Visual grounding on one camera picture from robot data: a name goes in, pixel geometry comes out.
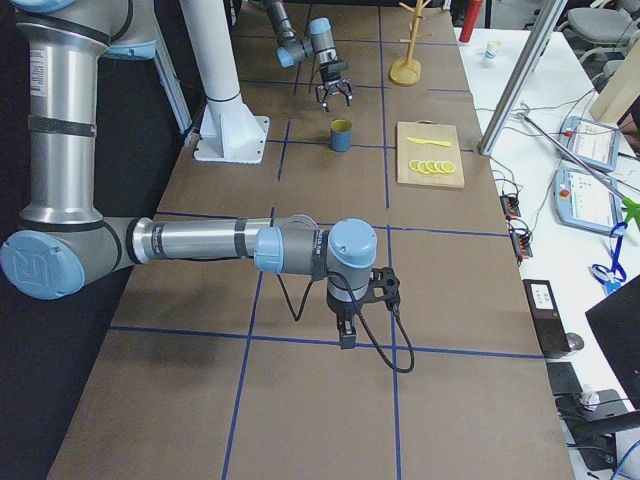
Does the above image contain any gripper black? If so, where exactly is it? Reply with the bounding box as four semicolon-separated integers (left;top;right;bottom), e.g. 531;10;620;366
315;62;353;111
327;297;362;349

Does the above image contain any black laptop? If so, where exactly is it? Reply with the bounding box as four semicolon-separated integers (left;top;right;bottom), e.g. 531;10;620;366
586;276;640;409

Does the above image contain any computer mouse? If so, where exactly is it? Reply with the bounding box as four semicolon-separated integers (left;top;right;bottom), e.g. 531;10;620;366
566;332;585;352

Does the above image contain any paper cup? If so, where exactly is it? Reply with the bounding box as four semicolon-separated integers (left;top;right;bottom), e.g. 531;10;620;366
483;40;502;65

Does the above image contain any teach pendant tablet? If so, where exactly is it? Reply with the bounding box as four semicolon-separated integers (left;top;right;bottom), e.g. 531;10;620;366
553;167;623;234
558;116;621;173

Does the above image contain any blue lanyard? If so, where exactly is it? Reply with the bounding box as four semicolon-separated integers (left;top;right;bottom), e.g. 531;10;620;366
591;222;629;294

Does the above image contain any red cylinder bottle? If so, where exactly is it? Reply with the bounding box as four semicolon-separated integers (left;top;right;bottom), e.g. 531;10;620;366
459;0;484;44

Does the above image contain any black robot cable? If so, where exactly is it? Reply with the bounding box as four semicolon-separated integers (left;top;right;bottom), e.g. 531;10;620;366
277;272;416;374

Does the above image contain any bamboo cutting board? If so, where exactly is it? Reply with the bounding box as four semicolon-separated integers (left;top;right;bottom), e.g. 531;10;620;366
396;121;465;189

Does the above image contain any near teach pendant tablet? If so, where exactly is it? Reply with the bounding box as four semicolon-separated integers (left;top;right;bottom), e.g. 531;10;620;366
553;167;623;234

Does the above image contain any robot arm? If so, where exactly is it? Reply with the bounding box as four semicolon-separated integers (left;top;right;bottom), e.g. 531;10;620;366
260;1;353;111
1;13;386;357

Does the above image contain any reacher grabber tool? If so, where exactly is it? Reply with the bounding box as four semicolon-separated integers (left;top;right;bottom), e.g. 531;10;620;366
519;113;640;224

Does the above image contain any aluminium frame post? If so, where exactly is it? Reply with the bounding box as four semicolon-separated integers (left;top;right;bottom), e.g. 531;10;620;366
478;0;568;156

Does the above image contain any orange connector hub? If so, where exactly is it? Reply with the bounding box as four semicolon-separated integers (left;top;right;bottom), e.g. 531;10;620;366
509;227;533;262
499;194;521;219

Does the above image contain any white pedestal column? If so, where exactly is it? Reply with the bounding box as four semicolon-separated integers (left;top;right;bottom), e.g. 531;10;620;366
180;0;270;164

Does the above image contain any office chair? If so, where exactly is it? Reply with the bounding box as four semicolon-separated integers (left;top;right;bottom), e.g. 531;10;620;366
558;7;639;64

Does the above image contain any far teach pendant tablet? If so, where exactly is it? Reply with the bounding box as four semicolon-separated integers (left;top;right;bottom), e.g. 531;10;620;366
558;116;621;173

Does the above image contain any yellow plastic knife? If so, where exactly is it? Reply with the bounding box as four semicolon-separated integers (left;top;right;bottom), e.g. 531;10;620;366
405;136;453;148

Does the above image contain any teal mug yellow inside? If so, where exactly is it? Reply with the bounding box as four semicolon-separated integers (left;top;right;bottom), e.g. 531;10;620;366
330;118;352;152

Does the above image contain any black power adapter box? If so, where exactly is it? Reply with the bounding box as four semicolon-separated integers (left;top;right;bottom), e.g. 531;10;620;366
523;279;570;359

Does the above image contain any wooden cup rack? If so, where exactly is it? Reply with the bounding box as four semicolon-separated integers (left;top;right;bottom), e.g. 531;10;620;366
389;0;431;86

